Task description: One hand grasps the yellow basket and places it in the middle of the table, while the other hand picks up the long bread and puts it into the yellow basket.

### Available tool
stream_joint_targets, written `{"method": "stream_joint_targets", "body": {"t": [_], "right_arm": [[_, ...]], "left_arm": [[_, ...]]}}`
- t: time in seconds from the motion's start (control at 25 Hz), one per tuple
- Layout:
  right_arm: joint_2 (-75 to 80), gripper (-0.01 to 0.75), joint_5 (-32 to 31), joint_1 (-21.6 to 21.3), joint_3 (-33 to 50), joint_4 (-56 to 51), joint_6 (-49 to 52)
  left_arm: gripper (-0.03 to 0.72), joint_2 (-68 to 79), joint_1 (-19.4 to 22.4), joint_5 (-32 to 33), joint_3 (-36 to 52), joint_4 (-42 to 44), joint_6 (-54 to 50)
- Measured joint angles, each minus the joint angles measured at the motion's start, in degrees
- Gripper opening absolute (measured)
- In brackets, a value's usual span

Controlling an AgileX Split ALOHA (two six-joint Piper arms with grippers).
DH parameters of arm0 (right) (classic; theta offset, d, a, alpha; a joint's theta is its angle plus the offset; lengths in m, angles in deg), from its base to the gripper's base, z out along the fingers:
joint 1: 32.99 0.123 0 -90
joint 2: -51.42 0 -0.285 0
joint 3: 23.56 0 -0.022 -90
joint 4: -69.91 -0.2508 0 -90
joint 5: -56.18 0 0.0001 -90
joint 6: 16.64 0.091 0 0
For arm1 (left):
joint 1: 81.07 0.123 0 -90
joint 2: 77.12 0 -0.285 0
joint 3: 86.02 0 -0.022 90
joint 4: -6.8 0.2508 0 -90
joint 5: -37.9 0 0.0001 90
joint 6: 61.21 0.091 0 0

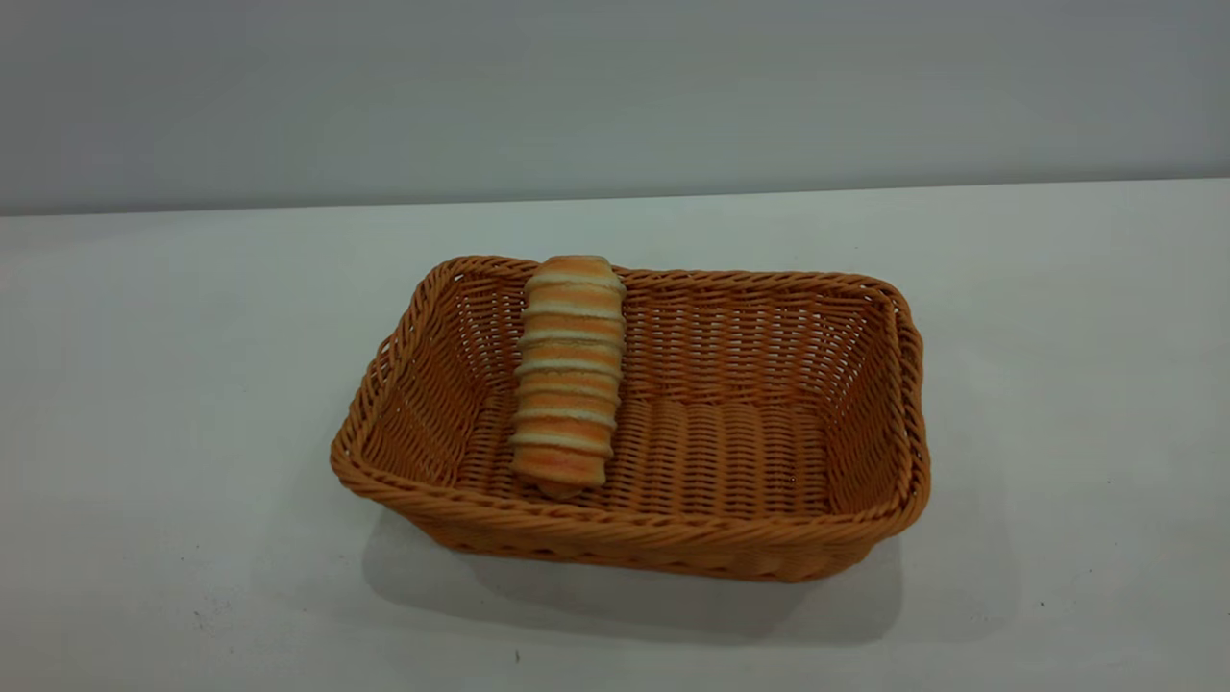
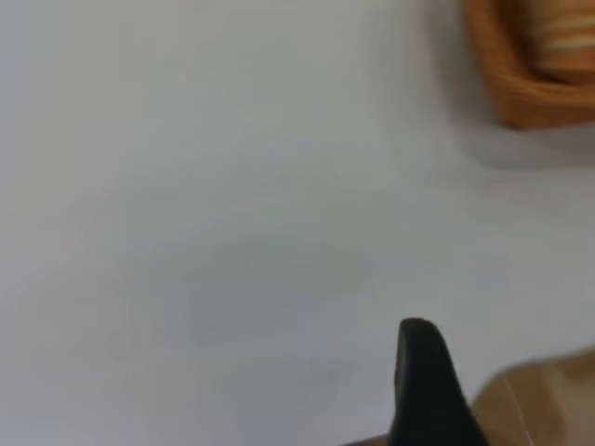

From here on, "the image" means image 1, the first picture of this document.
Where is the orange striped bread roll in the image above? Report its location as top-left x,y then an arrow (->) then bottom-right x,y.
508,254 -> 628,500

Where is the orange woven wicker basket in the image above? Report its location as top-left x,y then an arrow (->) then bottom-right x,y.
330,255 -> 932,584

